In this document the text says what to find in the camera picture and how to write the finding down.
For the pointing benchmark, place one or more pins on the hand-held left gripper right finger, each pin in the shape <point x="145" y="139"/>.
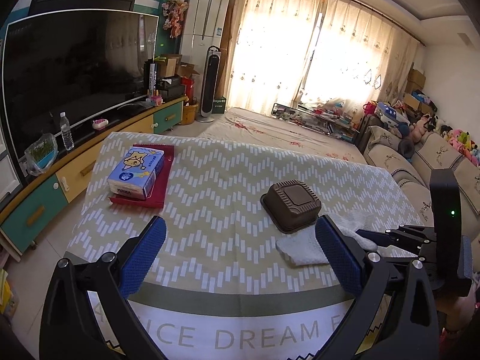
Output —
<point x="337" y="255"/>

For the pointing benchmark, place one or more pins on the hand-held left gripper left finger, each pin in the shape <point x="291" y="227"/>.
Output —
<point x="144" y="258"/>

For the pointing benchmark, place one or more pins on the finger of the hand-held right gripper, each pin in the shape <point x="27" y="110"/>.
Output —
<point x="393" y="245"/>
<point x="416" y="233"/>

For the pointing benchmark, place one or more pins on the white cloth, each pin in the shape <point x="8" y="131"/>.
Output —
<point x="300" y="249"/>

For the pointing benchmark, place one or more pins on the brown square plastic container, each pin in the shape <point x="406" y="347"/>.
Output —
<point x="292" y="202"/>

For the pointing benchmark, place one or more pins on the person's right forearm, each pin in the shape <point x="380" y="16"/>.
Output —
<point x="457" y="315"/>

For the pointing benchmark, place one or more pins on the beige sofa with deer covers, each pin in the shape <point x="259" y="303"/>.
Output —
<point x="435" y="157"/>

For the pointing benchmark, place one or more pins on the row of colourful plush toys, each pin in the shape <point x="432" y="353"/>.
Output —
<point x="461" y="138"/>

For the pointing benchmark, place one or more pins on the dark grey cushion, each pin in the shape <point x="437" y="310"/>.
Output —
<point x="405" y="146"/>

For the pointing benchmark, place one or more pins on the flat red packet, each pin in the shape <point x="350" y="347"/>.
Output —
<point x="161" y="191"/>

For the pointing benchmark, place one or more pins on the large pink plush toy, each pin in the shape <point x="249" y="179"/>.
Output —
<point x="419" y="127"/>

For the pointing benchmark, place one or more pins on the blue cartoon tissue box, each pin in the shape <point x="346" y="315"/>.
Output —
<point x="135" y="172"/>

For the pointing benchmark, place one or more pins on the blue star-patterned bag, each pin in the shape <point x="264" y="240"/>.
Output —
<point x="388" y="111"/>

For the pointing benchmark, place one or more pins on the green and yellow TV cabinet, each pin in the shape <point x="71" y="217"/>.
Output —
<point x="37" y="210"/>

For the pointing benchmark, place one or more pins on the stacked brown cardboard boxes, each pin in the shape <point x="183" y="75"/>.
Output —
<point x="415" y="82"/>

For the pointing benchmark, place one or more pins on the pile of colourful packets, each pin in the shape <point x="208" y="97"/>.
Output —
<point x="333" y="117"/>

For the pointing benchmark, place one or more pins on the glass coffee table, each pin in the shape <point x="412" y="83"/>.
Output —
<point x="307" y="120"/>

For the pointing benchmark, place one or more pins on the yellow plastic bag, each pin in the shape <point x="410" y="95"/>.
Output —
<point x="7" y="292"/>

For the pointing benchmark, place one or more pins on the cream floral bed sheet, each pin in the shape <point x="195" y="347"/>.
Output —
<point x="262" y="135"/>

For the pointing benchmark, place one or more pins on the pink soap dish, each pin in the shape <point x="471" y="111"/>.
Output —
<point x="100" y="123"/>

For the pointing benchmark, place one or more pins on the clear bag of greens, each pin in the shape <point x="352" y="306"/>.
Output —
<point x="41" y="155"/>

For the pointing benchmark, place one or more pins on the clear water bottle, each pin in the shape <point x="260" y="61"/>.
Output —
<point x="66" y="131"/>

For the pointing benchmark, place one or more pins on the yellow bucket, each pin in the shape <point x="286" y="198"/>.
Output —
<point x="189" y="114"/>

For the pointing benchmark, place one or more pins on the white drawer cabinet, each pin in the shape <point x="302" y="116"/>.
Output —
<point x="8" y="168"/>

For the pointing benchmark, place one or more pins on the green cardboard box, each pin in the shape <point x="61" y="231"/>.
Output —
<point x="219" y="105"/>

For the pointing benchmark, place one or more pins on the flat black box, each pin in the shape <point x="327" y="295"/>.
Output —
<point x="171" y="88"/>

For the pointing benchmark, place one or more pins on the cream embroidered curtain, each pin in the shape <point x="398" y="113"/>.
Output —
<point x="356" y="52"/>
<point x="270" y="45"/>

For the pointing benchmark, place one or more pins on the red canister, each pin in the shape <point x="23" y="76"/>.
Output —
<point x="190" y="88"/>

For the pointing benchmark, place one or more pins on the tall black box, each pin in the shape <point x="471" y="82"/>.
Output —
<point x="150" y="78"/>

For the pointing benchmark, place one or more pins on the white black tower fan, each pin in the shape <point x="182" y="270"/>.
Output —
<point x="210" y="82"/>

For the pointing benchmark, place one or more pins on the open brown cardboard box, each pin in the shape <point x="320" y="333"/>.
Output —
<point x="170" y="66"/>

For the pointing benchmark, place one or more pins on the large black television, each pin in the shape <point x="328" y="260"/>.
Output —
<point x="75" y="67"/>

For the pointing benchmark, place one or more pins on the brown curtain rod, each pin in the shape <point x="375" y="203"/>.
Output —
<point x="337" y="2"/>

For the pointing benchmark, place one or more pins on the white standing air conditioner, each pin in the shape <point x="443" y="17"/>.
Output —
<point x="202" y="26"/>

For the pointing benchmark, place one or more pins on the hanging artificial flower bunch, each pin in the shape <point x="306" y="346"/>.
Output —
<point x="175" y="17"/>

